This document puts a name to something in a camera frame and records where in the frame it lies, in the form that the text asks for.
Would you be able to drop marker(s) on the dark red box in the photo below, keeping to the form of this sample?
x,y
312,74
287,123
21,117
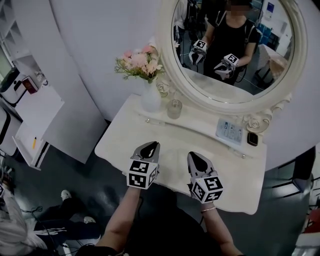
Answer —
x,y
30,85

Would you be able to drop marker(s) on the white dressing table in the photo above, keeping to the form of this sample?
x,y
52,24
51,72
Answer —
x,y
120,140

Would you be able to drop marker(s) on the white and black appliance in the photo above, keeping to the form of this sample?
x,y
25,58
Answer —
x,y
10,87

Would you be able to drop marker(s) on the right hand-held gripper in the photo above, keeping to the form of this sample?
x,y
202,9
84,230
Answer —
x,y
207,187

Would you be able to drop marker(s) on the white side cabinet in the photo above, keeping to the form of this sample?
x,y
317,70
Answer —
x,y
40,112

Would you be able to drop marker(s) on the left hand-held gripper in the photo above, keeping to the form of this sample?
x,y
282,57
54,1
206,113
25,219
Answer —
x,y
140,175

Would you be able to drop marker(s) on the pink artificial flower bouquet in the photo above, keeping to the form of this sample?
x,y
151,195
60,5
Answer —
x,y
140,62

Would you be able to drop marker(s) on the person's right forearm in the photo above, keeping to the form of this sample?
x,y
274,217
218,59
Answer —
x,y
217,230

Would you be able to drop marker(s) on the yellow pen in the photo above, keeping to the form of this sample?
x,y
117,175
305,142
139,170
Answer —
x,y
34,143

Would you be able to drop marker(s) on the person's black clothing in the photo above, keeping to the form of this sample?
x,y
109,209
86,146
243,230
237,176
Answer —
x,y
165,225

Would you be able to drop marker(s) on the small black case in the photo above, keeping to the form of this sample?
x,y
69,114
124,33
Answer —
x,y
252,139

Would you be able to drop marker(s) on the person's left forearm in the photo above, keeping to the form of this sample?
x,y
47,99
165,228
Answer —
x,y
120,220

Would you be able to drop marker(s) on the oval white-framed mirror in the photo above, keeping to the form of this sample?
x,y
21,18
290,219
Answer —
x,y
175,80

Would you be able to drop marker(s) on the white open shelf unit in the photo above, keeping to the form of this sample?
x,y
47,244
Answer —
x,y
12,32

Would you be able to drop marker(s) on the white ceramic vase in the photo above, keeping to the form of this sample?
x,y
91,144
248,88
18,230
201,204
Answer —
x,y
150,98

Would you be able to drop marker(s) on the small clear glass bottle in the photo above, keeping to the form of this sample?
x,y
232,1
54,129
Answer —
x,y
174,110

